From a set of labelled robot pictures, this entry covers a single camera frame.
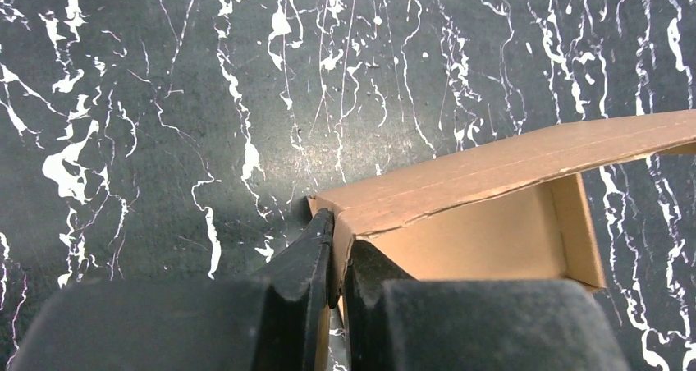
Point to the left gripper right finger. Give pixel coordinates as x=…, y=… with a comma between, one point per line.
x=396, y=322

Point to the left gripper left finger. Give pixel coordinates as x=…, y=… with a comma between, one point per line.
x=276, y=318

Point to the brown cardboard box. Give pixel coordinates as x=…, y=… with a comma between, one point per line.
x=513, y=209

